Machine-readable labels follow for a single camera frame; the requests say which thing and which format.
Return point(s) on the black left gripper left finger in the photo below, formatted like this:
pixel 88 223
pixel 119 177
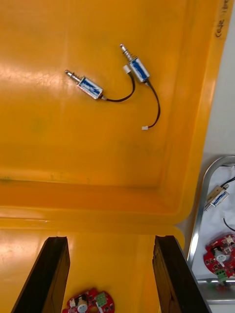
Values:
pixel 46 281

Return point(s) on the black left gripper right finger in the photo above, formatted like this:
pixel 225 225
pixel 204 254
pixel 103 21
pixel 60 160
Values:
pixel 173 281

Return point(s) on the round red circuit board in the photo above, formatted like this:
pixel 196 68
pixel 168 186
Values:
pixel 90 301
pixel 220 256

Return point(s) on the steel tray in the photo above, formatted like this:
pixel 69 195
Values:
pixel 197 220

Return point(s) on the yellow-orange plastic bin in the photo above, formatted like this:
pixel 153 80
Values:
pixel 61 137
pixel 110 256

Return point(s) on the white sheet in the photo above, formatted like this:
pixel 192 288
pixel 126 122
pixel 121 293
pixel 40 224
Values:
pixel 213 225

